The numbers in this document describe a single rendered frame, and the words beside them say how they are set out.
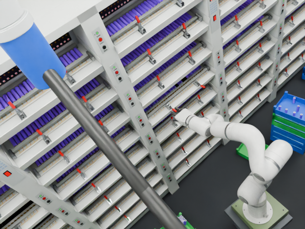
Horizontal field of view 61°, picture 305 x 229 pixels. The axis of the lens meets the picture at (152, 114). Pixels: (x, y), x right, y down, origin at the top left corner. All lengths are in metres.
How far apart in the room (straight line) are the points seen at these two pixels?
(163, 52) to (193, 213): 1.43
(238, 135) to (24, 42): 1.03
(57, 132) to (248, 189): 1.08
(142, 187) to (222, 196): 2.05
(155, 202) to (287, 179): 2.17
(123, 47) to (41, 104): 0.47
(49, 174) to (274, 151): 1.15
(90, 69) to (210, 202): 1.61
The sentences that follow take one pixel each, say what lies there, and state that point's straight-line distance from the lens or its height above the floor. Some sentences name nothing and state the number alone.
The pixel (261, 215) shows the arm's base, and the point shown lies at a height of 0.41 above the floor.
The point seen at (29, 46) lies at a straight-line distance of 0.44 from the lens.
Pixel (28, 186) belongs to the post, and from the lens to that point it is 1.53.
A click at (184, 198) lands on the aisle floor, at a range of 2.46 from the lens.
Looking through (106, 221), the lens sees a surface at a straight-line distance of 2.20.
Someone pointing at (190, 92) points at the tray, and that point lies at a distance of 1.83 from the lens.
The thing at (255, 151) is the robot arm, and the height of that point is 1.18.
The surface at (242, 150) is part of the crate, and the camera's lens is 2.63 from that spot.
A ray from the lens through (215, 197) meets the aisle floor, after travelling 2.43.
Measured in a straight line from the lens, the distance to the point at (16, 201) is 1.61.
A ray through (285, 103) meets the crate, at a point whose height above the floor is 0.40.
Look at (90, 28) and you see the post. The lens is 1.21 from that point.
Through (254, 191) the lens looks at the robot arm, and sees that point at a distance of 1.62.
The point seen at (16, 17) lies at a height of 2.12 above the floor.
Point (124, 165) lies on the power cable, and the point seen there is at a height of 1.93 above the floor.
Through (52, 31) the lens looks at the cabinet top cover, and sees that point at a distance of 1.16.
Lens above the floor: 2.25
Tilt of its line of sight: 47 degrees down
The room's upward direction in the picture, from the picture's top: 23 degrees counter-clockwise
